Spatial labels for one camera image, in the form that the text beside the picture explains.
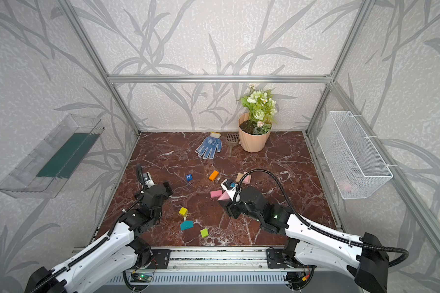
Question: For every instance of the orange wood block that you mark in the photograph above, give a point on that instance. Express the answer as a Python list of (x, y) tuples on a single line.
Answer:
[(214, 175)]

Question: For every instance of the brown slotted plastic scoop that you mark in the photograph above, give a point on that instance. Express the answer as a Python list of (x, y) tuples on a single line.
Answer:
[(232, 140)]

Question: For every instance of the white wire mesh basket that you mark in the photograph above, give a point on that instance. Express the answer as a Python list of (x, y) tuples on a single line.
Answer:
[(351, 154)]

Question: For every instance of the teal block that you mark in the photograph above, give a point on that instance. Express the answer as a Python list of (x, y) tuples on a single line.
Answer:
[(187, 224)]

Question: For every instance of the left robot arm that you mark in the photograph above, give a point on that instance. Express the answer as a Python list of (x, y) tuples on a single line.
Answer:
[(118, 250)]

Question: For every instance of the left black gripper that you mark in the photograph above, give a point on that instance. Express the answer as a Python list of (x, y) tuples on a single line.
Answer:
[(161, 189)]

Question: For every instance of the pink object in basket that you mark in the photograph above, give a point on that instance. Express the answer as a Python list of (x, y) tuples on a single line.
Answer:
[(347, 187)]

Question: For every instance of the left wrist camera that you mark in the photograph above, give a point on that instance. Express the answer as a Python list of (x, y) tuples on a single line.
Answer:
[(148, 180)]

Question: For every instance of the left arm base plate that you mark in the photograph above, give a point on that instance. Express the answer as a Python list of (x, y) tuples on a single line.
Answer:
[(160, 259)]

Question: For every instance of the blue dotted work glove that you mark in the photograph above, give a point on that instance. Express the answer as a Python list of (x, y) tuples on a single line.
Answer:
[(210, 146)]

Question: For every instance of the flower pot with plant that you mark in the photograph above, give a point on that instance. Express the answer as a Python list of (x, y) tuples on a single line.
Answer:
[(256, 124)]

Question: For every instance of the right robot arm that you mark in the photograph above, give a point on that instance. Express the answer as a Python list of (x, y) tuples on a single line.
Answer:
[(362, 258)]

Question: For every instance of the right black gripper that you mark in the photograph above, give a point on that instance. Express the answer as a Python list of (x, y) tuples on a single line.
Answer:
[(233, 204)]

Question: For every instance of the pink long block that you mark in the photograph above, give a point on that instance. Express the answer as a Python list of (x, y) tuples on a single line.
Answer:
[(227, 195)]

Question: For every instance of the clear plastic wall shelf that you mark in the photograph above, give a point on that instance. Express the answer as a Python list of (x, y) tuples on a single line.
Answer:
[(44, 172)]

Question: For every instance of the green circuit board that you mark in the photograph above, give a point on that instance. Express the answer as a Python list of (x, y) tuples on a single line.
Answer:
[(141, 277)]

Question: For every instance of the yellow cube block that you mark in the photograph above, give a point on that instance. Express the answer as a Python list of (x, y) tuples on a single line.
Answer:
[(183, 212)]

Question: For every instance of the green cube block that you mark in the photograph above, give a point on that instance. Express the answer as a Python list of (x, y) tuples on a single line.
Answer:
[(204, 233)]

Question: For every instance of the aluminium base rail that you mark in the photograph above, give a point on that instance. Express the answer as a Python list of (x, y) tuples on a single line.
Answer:
[(228, 259)]

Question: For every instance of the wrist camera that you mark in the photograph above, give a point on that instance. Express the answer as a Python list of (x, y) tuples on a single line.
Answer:
[(148, 180), (229, 184)]

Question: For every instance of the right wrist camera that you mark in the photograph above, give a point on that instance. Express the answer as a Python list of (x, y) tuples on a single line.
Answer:
[(229, 184)]

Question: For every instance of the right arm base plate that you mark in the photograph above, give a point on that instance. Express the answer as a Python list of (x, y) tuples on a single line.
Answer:
[(278, 259)]

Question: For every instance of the natural wood block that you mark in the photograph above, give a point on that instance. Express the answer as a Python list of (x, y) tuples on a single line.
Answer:
[(239, 177)]

